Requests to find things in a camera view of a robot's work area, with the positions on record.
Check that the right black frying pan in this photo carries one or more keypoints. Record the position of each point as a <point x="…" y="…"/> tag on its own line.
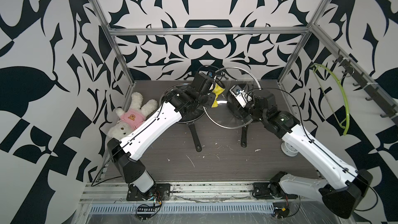
<point x="244" y="133"/>

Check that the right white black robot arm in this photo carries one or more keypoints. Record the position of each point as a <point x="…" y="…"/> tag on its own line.
<point x="342" y="187"/>

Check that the white teddy bear pink shirt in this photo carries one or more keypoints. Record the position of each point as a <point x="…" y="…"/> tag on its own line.
<point x="133" y="118"/>

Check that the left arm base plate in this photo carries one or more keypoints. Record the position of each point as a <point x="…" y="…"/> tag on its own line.
<point x="157" y="191"/>

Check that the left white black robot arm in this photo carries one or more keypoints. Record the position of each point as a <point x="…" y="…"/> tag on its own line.
<point x="126" y="153"/>

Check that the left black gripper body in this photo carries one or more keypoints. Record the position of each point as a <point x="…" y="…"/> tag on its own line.
<point x="207" y="101"/>

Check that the yellow cleaning cloth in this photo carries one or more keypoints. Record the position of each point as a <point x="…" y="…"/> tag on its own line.
<point x="217" y="91"/>

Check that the black frying pan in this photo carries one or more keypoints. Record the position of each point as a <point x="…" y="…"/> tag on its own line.
<point x="194" y="137"/>
<point x="244" y="133"/>

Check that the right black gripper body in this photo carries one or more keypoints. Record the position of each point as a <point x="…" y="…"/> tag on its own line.
<point x="251" y="106"/>

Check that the left black frying pan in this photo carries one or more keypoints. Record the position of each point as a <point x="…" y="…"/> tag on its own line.
<point x="194" y="137"/>

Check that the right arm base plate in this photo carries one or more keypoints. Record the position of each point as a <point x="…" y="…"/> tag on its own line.
<point x="267" y="191"/>

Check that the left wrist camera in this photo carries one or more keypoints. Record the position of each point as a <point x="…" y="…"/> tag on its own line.
<point x="212" y="74"/>

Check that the black wall hook rack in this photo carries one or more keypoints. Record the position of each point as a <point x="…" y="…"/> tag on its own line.
<point x="364" y="81"/>

